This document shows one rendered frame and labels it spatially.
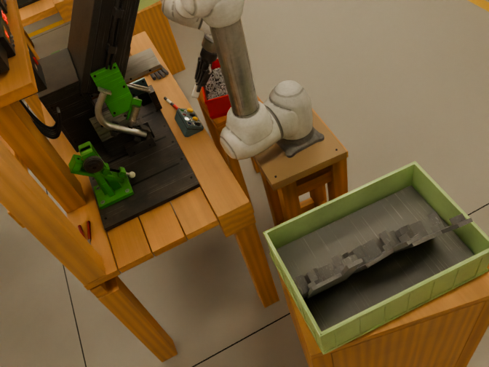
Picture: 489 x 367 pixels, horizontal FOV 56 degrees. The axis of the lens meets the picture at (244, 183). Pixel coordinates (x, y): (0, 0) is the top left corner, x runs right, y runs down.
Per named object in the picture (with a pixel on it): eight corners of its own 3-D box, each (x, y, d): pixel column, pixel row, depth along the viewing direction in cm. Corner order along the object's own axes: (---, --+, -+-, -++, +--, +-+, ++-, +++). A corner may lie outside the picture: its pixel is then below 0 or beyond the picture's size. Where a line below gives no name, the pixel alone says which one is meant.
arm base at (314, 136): (297, 111, 207) (295, 102, 202) (325, 138, 193) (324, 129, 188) (262, 129, 203) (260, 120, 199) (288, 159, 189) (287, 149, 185)
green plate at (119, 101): (134, 100, 208) (113, 57, 196) (137, 106, 201) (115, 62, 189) (111, 111, 206) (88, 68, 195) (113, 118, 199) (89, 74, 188)
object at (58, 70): (100, 102, 237) (68, 46, 212) (113, 137, 218) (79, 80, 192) (66, 117, 235) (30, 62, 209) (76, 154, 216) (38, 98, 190)
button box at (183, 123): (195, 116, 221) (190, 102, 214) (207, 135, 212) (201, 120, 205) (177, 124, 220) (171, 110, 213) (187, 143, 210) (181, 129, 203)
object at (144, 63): (152, 52, 220) (150, 47, 218) (162, 69, 210) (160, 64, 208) (76, 86, 215) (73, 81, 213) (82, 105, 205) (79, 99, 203)
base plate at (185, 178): (132, 58, 261) (131, 55, 259) (200, 186, 191) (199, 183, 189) (62, 89, 255) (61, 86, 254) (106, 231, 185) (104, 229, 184)
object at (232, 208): (153, 51, 285) (145, 30, 274) (257, 223, 190) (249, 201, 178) (132, 60, 283) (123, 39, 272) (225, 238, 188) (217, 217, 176)
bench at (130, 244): (188, 136, 342) (145, 33, 275) (280, 300, 247) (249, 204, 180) (100, 177, 333) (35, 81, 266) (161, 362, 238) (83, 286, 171)
